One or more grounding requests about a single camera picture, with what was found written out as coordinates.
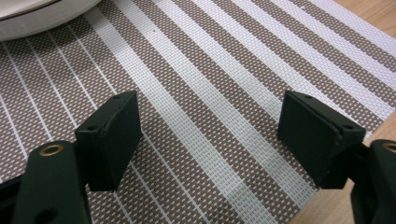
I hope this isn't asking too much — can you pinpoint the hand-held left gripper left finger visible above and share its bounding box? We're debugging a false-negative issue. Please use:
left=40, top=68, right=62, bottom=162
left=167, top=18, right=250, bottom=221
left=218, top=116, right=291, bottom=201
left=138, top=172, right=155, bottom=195
left=74, top=90, right=145, bottom=192

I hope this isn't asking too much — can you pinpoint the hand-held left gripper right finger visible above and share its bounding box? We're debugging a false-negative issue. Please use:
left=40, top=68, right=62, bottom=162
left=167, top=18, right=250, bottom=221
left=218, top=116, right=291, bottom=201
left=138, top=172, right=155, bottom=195
left=276, top=90, right=367, bottom=190

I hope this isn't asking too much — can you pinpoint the brown white striped woven placemat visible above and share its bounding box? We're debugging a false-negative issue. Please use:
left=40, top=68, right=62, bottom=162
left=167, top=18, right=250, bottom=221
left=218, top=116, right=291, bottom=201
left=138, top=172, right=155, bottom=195
left=0, top=0, right=396, bottom=224

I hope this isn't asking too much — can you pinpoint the white plate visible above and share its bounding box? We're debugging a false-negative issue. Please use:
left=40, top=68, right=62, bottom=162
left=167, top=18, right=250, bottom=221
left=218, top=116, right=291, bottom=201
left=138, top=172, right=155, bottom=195
left=0, top=0, right=103, bottom=43

